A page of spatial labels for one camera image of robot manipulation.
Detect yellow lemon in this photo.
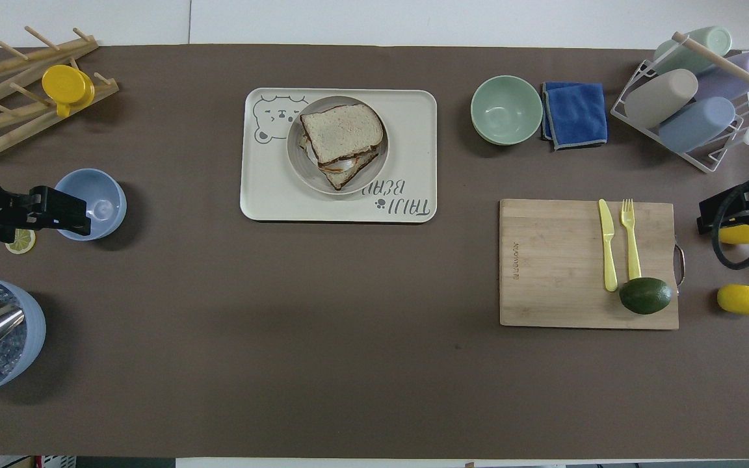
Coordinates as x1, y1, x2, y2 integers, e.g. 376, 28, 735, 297
716, 283, 749, 317
718, 223, 749, 246

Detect clear ice cubes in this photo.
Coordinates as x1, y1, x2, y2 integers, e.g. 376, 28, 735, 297
0, 287, 28, 376

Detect green bowl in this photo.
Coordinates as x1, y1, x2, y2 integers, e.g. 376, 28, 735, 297
470, 75, 544, 146

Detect cream tray with bear print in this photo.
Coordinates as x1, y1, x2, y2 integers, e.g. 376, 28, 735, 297
239, 88, 438, 224

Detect blue cup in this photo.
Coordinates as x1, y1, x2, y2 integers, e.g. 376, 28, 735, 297
657, 96, 737, 154

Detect avocado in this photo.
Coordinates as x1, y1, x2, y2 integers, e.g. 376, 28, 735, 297
618, 276, 674, 316

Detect white wire cup rack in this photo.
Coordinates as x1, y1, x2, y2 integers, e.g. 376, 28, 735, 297
610, 31, 749, 174

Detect sandwich half with filling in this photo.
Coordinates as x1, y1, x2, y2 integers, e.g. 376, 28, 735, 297
301, 144, 381, 192

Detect grey round plate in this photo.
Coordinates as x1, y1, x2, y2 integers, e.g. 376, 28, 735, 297
286, 96, 390, 196

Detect bread slice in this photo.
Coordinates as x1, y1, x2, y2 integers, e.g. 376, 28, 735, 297
299, 103, 386, 166

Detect purple cup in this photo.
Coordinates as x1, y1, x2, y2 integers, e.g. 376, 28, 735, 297
695, 50, 749, 103

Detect beige cup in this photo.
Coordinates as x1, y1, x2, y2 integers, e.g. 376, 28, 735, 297
624, 68, 700, 130

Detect light blue bowl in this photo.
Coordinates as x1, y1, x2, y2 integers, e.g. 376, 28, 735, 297
53, 168, 127, 242

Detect yellow plastic knife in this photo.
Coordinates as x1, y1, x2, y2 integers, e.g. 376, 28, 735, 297
598, 198, 619, 293

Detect wooden drying rack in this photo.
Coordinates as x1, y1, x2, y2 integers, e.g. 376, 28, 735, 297
0, 26, 120, 161

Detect blue cloth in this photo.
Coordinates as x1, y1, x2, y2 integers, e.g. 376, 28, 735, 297
540, 81, 609, 152

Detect green cup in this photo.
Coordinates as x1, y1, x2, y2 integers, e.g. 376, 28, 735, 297
653, 25, 733, 76

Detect lemon slice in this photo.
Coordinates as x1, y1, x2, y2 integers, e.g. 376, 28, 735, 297
5, 227, 37, 255

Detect blue ice bucket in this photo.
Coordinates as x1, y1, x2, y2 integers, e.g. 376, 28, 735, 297
0, 276, 47, 398

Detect wooden rod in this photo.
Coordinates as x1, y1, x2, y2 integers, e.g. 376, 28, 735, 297
672, 31, 749, 109

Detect yellow cup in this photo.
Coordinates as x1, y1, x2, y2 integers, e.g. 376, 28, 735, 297
41, 64, 96, 118

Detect yellow plastic fork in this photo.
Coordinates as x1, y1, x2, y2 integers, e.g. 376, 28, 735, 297
620, 198, 643, 282

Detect wooden cutting board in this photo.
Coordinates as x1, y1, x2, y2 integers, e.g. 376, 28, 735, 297
499, 198, 687, 331

